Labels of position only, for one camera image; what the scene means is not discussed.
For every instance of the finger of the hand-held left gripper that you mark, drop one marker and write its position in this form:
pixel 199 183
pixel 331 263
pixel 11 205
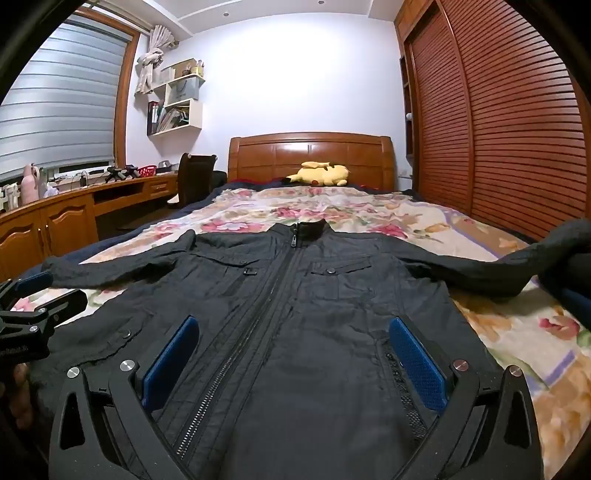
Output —
pixel 34 282
pixel 64 304

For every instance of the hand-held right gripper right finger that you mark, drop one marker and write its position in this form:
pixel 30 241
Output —
pixel 418 360

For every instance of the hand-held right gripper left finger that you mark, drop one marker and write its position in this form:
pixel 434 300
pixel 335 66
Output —
pixel 171 355

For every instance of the black zip jacket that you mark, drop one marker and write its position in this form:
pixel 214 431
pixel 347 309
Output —
pixel 295 332

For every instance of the dark folded clothes pile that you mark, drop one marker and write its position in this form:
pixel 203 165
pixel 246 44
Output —
pixel 575 300

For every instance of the person's left hand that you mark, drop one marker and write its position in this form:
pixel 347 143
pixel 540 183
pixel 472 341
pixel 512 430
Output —
pixel 22 392

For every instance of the wooden desk cabinet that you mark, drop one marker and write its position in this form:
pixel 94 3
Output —
pixel 64 221

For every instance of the white bottle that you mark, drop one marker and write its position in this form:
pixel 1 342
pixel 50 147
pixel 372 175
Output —
pixel 13 196

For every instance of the pink bottle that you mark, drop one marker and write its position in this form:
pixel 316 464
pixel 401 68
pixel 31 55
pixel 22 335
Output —
pixel 31 187

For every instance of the black power adapter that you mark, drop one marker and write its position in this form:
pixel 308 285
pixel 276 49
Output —
pixel 83 180

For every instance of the red basket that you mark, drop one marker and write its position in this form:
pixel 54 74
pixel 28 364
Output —
pixel 147 171

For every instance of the floral blanket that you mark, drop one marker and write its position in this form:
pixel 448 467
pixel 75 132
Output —
pixel 351 217

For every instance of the grey metal pot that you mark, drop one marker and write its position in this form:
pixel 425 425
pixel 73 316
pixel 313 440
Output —
pixel 165 167

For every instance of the dark brown chair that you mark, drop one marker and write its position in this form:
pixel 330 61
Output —
pixel 196 177

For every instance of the grey window blind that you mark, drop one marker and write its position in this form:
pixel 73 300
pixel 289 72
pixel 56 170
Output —
pixel 60 101

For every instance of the black binder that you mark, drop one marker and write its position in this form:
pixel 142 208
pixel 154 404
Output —
pixel 153 117

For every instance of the yellow plush toy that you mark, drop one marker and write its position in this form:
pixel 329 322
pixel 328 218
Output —
pixel 321 174

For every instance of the wooden bed headboard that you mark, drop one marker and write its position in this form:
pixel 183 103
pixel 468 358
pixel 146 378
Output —
pixel 272 154

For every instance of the grey paper bag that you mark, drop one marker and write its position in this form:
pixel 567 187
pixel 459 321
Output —
pixel 184 90

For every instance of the beige tied curtain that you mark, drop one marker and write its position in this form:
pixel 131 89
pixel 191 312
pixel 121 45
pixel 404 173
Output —
pixel 148 64

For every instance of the wooden louvred wardrobe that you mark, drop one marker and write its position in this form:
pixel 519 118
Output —
pixel 508 115

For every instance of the wooden window frame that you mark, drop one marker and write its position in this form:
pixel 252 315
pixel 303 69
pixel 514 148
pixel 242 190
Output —
pixel 123 92

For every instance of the white wall shelf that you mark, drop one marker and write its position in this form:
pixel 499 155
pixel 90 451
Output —
pixel 194 122

